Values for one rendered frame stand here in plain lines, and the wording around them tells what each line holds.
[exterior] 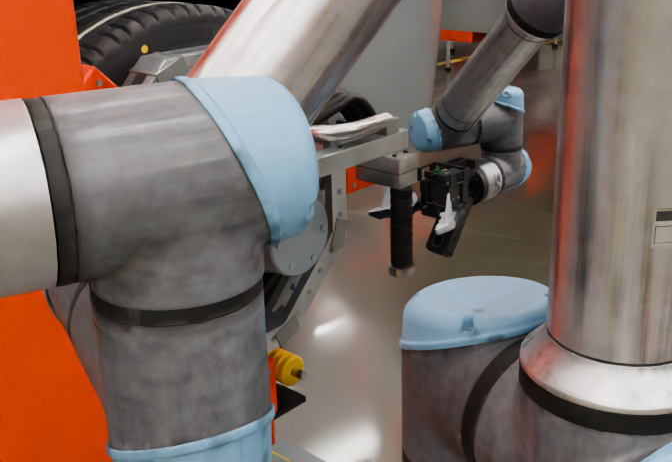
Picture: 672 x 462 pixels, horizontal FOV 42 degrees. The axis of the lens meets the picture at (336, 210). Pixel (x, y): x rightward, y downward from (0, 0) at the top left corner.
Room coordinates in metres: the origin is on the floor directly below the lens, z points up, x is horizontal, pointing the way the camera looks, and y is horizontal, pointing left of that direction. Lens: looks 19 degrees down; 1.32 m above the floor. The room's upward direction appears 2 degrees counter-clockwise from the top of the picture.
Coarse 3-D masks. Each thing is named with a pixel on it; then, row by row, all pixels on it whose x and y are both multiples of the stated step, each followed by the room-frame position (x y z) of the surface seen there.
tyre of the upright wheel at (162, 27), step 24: (120, 0) 1.52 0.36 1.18; (144, 0) 1.52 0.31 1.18; (120, 24) 1.33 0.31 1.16; (144, 24) 1.34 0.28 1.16; (168, 24) 1.36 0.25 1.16; (192, 24) 1.40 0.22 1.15; (216, 24) 1.44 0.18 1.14; (96, 48) 1.28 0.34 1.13; (120, 48) 1.30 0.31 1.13; (144, 48) 1.33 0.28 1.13; (168, 48) 1.36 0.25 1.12; (120, 72) 1.29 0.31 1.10
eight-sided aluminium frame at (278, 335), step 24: (192, 48) 1.35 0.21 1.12; (144, 72) 1.26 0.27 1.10; (168, 72) 1.25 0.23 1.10; (336, 144) 1.53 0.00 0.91; (336, 192) 1.52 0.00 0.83; (336, 216) 1.52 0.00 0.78; (336, 240) 1.51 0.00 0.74; (288, 288) 1.48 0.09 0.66; (312, 288) 1.46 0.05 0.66; (288, 312) 1.42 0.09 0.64; (288, 336) 1.41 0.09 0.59
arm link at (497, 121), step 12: (504, 96) 1.51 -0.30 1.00; (516, 96) 1.51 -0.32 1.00; (492, 108) 1.50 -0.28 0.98; (504, 108) 1.51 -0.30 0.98; (516, 108) 1.51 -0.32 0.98; (492, 120) 1.49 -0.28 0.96; (504, 120) 1.50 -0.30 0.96; (516, 120) 1.51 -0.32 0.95; (492, 132) 1.49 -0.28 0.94; (504, 132) 1.50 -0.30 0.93; (516, 132) 1.51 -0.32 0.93; (480, 144) 1.55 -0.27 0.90; (492, 144) 1.51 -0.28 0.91; (504, 144) 1.51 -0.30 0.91; (516, 144) 1.51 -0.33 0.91
